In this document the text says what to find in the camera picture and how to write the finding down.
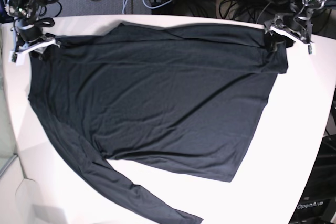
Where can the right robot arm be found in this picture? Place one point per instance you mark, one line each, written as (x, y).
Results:
(29, 38)

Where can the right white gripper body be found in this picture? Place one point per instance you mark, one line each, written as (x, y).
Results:
(22, 49)

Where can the black long-sleeve shirt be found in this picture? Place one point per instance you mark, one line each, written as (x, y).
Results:
(186, 100)

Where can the black OpenArm case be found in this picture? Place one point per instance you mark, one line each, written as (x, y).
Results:
(317, 202)

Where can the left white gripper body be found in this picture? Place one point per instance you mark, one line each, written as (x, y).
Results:
(298, 29)

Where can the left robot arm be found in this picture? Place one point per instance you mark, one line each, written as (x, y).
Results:
(300, 8)

